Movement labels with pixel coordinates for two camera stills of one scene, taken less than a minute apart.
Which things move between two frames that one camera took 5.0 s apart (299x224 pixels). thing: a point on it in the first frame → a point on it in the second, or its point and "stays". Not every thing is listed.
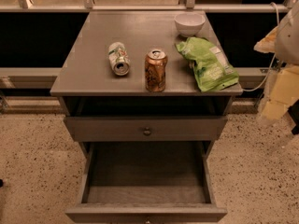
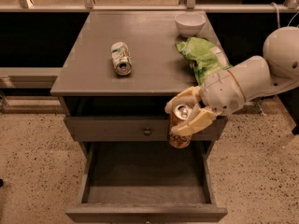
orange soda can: (154, 70) → (181, 113)
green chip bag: (210, 68) stays
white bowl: (188, 24) stays
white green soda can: (119, 58) stays
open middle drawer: (147, 182) stays
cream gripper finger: (284, 91) → (220, 92)
